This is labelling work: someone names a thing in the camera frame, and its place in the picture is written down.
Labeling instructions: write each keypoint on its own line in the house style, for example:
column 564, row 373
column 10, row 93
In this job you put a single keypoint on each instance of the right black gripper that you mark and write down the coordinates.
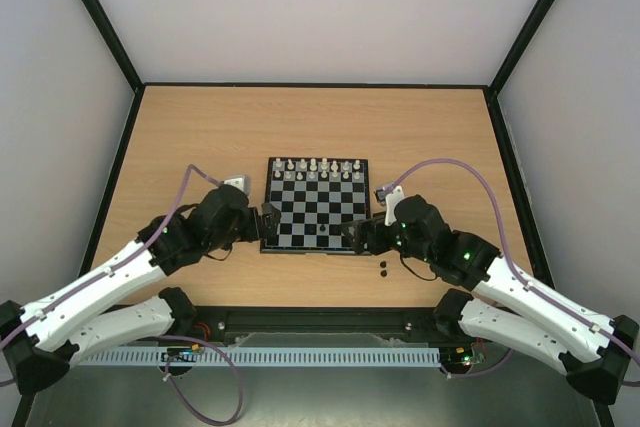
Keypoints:
column 370, row 236

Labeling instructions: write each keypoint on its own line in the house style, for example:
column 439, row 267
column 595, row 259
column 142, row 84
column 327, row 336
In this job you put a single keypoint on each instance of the circuit board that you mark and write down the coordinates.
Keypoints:
column 466, row 355
column 183, row 353

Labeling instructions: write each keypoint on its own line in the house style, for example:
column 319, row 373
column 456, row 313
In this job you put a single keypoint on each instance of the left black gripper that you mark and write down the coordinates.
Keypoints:
column 270, row 226

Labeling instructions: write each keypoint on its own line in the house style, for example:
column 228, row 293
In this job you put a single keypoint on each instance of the black aluminium front rail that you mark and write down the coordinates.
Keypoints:
column 310, row 319

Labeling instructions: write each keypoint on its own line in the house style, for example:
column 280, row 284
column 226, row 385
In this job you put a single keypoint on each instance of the left circuit board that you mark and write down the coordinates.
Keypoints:
column 183, row 353

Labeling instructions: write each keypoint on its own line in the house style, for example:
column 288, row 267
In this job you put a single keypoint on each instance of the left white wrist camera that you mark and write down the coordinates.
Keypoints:
column 240, row 181

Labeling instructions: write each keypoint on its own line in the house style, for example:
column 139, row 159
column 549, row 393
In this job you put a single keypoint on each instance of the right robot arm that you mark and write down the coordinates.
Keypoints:
column 491, row 299

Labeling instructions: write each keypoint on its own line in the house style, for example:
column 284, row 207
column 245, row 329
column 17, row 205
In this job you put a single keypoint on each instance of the light blue slotted cable duct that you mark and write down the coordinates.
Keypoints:
column 275, row 357

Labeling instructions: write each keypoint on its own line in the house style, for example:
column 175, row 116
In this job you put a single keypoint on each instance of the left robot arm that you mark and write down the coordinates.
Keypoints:
column 181, row 238

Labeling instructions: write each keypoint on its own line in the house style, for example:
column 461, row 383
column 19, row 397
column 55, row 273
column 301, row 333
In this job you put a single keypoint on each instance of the right circuit board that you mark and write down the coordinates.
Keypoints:
column 466, row 355

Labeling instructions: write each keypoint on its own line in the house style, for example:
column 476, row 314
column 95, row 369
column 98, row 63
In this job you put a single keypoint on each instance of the black and silver chessboard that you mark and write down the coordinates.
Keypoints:
column 315, row 202

